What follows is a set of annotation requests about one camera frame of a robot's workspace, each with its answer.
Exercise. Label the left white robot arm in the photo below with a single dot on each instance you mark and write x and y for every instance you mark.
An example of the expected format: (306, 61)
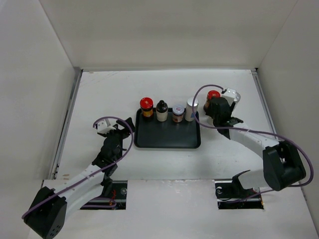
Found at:
(52, 206)

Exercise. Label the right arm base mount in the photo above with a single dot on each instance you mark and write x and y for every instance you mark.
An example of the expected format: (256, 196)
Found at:
(232, 196)

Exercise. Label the black plastic tray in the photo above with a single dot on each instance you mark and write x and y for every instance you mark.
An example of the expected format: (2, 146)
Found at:
(151, 133)

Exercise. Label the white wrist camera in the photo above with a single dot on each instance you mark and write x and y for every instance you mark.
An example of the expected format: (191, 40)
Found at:
(103, 126)
(230, 95)

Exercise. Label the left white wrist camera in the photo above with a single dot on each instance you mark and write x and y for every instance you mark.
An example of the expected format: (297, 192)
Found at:
(103, 126)

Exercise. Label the white-lid brown sauce jar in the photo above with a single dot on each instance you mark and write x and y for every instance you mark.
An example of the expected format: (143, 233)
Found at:
(177, 113)

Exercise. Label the black-cap white powder shaker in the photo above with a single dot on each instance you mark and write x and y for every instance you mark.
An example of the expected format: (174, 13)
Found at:
(162, 111)

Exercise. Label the silver-lid white blue bottle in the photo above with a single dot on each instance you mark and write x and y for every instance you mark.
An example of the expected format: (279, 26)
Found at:
(237, 97)

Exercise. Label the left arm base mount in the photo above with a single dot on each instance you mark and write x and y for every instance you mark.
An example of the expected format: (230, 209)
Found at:
(113, 197)

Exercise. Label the red-lid orange-label jar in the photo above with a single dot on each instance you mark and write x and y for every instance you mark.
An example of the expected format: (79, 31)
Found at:
(210, 95)

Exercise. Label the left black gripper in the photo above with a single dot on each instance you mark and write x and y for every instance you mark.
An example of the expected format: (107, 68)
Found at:
(121, 123)

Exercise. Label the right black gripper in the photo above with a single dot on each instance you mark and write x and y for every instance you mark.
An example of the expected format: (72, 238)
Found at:
(209, 111)

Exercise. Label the red-lid chili sauce jar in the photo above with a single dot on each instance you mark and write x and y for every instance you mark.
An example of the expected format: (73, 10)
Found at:
(146, 105)

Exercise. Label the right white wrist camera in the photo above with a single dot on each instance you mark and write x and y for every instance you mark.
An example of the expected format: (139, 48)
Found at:
(230, 95)

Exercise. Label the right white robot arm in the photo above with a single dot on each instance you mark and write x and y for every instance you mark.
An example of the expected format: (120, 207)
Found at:
(282, 165)

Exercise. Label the silver-lid white canister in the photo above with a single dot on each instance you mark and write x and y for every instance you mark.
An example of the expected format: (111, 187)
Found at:
(191, 109)

